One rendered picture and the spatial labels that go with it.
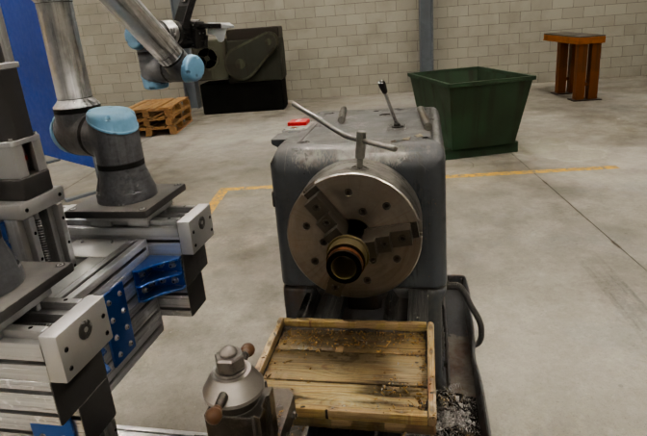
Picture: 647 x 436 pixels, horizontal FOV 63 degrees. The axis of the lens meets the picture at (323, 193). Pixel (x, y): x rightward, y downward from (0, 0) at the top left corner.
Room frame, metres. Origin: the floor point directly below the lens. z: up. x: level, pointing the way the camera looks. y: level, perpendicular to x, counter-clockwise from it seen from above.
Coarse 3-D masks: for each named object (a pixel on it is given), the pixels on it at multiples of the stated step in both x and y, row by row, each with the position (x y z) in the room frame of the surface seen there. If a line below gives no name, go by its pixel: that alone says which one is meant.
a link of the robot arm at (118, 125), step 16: (96, 112) 1.31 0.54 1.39; (112, 112) 1.32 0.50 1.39; (128, 112) 1.33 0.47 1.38; (80, 128) 1.33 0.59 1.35; (96, 128) 1.28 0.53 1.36; (112, 128) 1.28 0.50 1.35; (128, 128) 1.30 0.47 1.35; (80, 144) 1.33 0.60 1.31; (96, 144) 1.28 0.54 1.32; (112, 144) 1.28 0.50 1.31; (128, 144) 1.29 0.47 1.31; (96, 160) 1.30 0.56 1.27; (112, 160) 1.27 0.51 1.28; (128, 160) 1.29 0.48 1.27
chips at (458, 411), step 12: (444, 396) 1.16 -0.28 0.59; (456, 396) 1.19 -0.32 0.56; (468, 396) 1.20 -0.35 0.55; (444, 408) 1.10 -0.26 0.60; (456, 408) 1.15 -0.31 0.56; (468, 408) 1.15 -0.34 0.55; (444, 420) 1.06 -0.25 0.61; (456, 420) 1.07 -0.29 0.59; (468, 420) 1.10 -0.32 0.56; (444, 432) 1.03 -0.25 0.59; (456, 432) 1.02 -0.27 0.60; (468, 432) 1.04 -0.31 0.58; (480, 432) 1.07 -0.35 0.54
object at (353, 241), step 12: (336, 240) 1.04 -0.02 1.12; (348, 240) 1.02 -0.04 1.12; (360, 240) 1.03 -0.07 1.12; (336, 252) 0.98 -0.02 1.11; (348, 252) 0.98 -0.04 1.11; (360, 252) 1.00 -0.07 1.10; (336, 264) 1.02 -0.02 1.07; (348, 264) 1.05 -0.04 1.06; (360, 264) 0.97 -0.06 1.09; (336, 276) 0.98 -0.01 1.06; (348, 276) 0.99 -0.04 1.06
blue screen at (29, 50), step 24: (0, 0) 6.46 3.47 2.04; (24, 0) 6.00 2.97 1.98; (24, 24) 6.10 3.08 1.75; (24, 48) 6.21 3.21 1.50; (24, 72) 6.33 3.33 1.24; (48, 72) 5.87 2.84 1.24; (24, 96) 6.46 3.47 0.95; (48, 96) 5.98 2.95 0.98; (48, 120) 6.09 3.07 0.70; (48, 144) 6.21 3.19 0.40; (96, 168) 5.40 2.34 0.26
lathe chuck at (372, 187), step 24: (336, 168) 1.18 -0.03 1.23; (384, 168) 1.20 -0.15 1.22; (336, 192) 1.13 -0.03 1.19; (360, 192) 1.12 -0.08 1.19; (384, 192) 1.11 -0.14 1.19; (408, 192) 1.15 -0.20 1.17; (312, 216) 1.15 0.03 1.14; (360, 216) 1.12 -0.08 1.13; (384, 216) 1.11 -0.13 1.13; (408, 216) 1.10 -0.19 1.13; (288, 240) 1.16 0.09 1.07; (312, 240) 1.15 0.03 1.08; (312, 264) 1.15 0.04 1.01; (384, 264) 1.11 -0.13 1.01; (408, 264) 1.10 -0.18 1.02; (360, 288) 1.13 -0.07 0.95; (384, 288) 1.11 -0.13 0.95
